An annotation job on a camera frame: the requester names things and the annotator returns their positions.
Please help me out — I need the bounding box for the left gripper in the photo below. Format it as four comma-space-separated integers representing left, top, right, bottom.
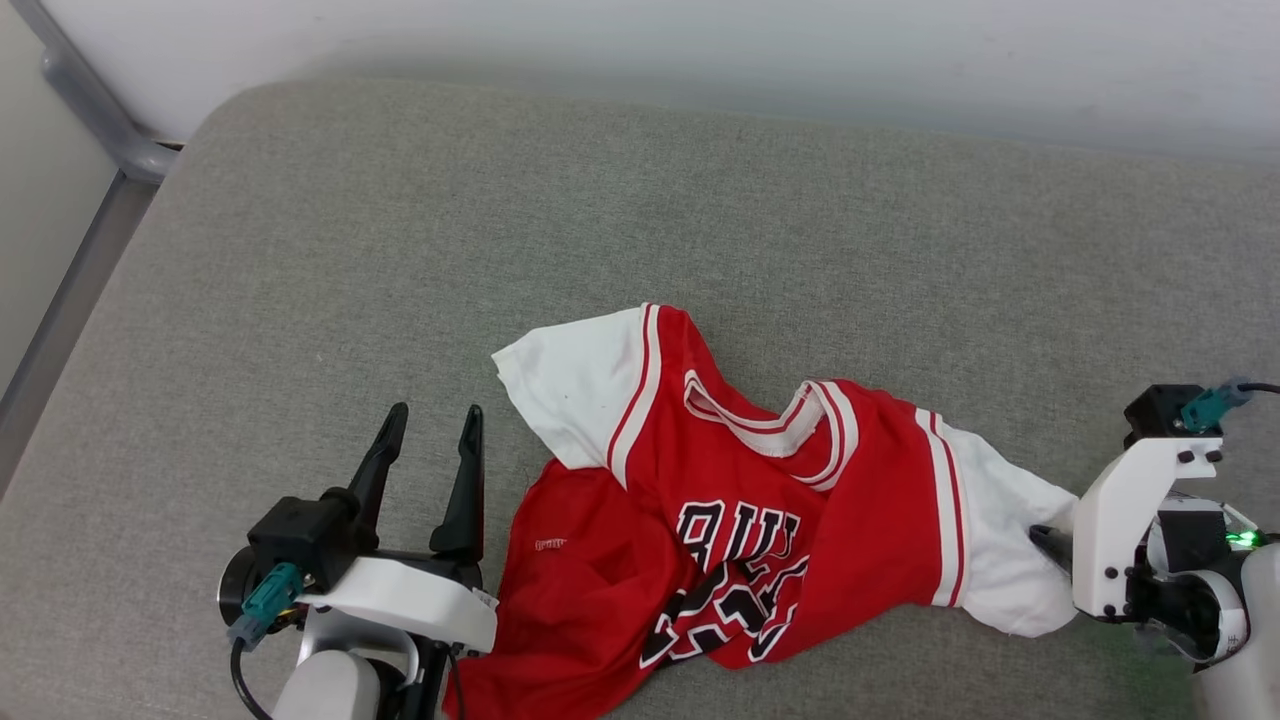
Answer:
345, 402, 487, 590

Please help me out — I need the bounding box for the red white basketball jersey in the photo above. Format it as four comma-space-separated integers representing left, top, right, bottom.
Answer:
443, 302, 1084, 720

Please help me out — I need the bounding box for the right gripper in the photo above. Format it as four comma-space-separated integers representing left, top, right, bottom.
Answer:
1029, 493, 1263, 663

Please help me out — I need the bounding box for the teal cable connector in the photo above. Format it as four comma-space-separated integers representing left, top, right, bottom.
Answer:
227, 561, 304, 648
1179, 378, 1253, 434

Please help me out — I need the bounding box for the grey metal pipe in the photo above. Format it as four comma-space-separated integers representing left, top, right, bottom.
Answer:
0, 0, 183, 496

